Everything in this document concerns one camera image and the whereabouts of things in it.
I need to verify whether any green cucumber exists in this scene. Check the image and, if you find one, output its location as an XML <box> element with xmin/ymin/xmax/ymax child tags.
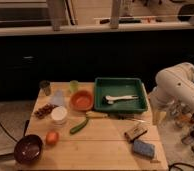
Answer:
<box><xmin>69</xmin><ymin>118</ymin><xmax>89</xmax><ymax>135</ymax></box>

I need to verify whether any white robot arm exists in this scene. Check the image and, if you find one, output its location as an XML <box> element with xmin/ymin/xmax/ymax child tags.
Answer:
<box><xmin>149</xmin><ymin>62</ymin><xmax>194</xmax><ymax>125</ymax></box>

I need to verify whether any white round container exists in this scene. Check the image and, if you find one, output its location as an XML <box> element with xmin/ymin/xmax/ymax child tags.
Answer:
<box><xmin>51</xmin><ymin>106</ymin><xmax>67</xmax><ymax>124</ymax></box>

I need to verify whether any yellow handled knife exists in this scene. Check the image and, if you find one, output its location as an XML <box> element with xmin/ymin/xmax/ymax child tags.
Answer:
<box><xmin>85</xmin><ymin>111</ymin><xmax>146</xmax><ymax>123</ymax></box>

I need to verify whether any dark metal cup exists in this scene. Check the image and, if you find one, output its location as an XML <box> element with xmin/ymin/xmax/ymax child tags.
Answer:
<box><xmin>39</xmin><ymin>80</ymin><xmax>51</xmax><ymax>96</ymax></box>

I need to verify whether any orange bowl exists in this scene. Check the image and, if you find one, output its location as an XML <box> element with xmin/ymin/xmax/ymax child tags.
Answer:
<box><xmin>69</xmin><ymin>90</ymin><xmax>93</xmax><ymax>111</ymax></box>

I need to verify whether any brown wooden block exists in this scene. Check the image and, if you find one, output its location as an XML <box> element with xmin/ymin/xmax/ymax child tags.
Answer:
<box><xmin>124</xmin><ymin>124</ymin><xmax>148</xmax><ymax>143</ymax></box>

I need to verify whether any orange tomato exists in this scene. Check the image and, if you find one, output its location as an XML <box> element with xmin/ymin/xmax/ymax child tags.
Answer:
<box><xmin>45</xmin><ymin>131</ymin><xmax>59</xmax><ymax>145</ymax></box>

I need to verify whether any clear plastic cup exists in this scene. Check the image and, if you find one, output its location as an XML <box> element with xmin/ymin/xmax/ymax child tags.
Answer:
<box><xmin>50</xmin><ymin>90</ymin><xmax>65</xmax><ymax>106</ymax></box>

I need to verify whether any bunch of dark grapes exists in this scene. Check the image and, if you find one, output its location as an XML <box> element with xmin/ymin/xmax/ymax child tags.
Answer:
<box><xmin>34</xmin><ymin>104</ymin><xmax>56</xmax><ymax>119</ymax></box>

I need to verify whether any spice jar rack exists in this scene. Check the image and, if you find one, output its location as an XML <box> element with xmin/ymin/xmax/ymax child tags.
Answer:
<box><xmin>168</xmin><ymin>102</ymin><xmax>194</xmax><ymax>152</ymax></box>

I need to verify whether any green plastic tray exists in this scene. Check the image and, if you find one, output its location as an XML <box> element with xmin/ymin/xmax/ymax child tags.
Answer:
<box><xmin>94</xmin><ymin>77</ymin><xmax>148</xmax><ymax>114</ymax></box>

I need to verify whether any blue sponge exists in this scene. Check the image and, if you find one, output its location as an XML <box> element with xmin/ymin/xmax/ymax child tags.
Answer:
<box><xmin>132</xmin><ymin>139</ymin><xmax>155</xmax><ymax>158</ymax></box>

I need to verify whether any green plastic cup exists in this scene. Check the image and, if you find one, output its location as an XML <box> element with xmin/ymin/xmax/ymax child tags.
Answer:
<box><xmin>69</xmin><ymin>80</ymin><xmax>79</xmax><ymax>93</ymax></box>

